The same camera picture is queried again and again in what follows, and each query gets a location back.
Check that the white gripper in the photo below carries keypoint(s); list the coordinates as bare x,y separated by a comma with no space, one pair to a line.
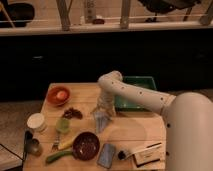
105,103

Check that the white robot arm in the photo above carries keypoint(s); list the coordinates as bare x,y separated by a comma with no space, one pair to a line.
188,119

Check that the green plastic tray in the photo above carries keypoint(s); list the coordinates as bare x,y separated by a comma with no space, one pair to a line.
122,104

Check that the dark red dried fruit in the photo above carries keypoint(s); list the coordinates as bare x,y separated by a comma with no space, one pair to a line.
72,113

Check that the egg in bowl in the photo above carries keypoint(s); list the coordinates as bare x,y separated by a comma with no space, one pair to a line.
61,95

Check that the orange bowl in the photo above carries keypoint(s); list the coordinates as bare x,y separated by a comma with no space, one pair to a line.
51,96

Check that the green plastic cup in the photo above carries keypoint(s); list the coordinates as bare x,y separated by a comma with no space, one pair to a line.
62,125

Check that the blue sponge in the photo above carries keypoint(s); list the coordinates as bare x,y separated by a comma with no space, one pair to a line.
106,155

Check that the white lidded jar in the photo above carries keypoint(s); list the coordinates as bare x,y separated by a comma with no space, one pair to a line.
36,122

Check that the tan box with black pen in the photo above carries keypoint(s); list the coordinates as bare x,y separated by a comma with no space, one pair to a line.
146,157

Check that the dark red object on floor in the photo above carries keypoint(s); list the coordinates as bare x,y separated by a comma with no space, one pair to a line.
98,21

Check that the black office chair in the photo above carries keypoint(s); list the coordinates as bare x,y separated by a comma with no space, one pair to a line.
20,13

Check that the dark red pan green handle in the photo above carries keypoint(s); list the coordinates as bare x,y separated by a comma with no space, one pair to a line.
85,147

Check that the black-headed brush white handle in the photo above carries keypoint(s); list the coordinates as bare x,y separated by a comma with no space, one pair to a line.
126,153

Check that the fork with yellow handle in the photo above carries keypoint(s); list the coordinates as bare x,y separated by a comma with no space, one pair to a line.
60,144

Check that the metal ladle black handle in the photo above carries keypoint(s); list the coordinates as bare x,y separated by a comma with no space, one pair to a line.
32,145

